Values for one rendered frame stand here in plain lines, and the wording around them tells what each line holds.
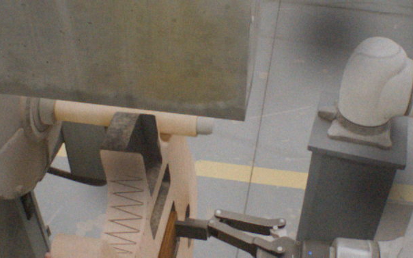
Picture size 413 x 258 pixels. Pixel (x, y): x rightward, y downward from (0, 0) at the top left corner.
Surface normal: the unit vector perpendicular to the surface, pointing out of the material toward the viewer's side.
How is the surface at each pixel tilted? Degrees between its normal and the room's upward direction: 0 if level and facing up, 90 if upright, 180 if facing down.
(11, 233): 90
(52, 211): 0
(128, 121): 3
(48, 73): 90
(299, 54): 0
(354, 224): 90
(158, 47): 90
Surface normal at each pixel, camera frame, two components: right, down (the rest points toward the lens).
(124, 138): -0.06, -0.68
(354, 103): -0.65, 0.48
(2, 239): 0.98, 0.11
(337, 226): -0.31, 0.60
